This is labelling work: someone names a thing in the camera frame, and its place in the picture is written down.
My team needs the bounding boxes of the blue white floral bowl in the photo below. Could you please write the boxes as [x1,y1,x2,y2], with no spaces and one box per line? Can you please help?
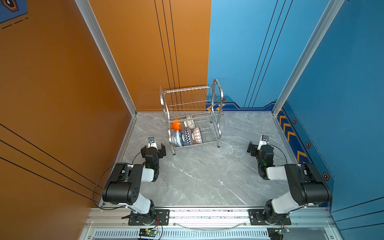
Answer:
[173,130,184,147]

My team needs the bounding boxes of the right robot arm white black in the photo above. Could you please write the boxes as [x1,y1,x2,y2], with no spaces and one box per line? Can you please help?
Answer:
[247,142,332,225]

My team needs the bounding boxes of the small right circuit board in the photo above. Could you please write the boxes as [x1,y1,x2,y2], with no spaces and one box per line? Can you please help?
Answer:
[275,228,291,235]

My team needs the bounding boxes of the green circuit board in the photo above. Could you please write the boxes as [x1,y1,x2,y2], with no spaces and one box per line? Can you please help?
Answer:
[139,229,159,240]

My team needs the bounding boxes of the aluminium front rail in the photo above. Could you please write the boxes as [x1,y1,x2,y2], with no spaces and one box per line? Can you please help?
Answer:
[80,206,343,240]

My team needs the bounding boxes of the dark blue patterned bowl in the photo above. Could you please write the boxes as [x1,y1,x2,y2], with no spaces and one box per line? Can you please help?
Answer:
[193,127,203,144]

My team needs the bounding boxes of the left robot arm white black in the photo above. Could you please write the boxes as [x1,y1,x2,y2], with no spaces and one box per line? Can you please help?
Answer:
[102,142,166,225]

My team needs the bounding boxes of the steel two-tier dish rack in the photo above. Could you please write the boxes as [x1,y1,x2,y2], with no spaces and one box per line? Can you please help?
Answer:
[160,79,224,155]

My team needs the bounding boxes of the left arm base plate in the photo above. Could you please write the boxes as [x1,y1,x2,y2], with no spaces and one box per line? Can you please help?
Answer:
[128,209,170,226]

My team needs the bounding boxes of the white brown patterned bowl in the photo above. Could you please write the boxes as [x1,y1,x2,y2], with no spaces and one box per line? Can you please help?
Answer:
[184,118,196,129]

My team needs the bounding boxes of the red patterned ceramic bowl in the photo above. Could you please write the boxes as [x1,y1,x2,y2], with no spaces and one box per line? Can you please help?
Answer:
[183,129,194,146]

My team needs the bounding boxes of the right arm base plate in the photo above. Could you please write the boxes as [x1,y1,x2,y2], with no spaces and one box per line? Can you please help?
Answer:
[248,209,292,226]

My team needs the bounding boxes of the orange plastic bowl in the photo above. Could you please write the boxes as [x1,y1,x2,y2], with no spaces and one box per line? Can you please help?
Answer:
[170,118,182,131]

